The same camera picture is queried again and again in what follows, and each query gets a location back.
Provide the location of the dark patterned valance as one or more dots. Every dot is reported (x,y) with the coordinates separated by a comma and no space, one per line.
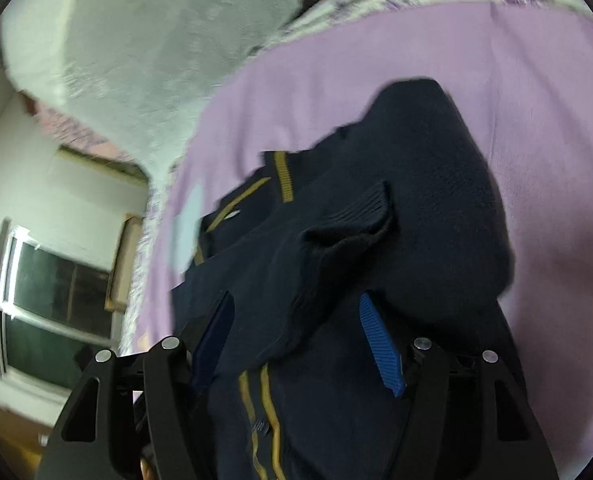
(106,162)

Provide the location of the wooden frame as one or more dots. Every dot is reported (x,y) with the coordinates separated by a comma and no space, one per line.
(121,265)

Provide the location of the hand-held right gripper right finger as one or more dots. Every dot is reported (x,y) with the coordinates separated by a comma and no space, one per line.
(381,345)

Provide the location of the metal framed window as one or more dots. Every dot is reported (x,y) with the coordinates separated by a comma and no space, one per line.
(46,285)

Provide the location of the white lace cloth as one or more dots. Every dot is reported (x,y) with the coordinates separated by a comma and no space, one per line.
(151,60)

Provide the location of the navy knit sweater yellow stripes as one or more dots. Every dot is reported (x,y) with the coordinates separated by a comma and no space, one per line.
(401,185)

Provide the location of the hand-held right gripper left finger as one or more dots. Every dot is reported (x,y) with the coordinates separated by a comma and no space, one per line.
(211,340)

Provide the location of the wooden cabinet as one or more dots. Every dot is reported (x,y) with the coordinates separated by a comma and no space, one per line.
(6,430)

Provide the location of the purple bed sheet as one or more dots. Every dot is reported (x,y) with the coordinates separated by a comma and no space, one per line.
(551,160)

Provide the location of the pink floral curtain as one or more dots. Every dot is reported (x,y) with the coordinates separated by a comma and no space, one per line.
(71,130)

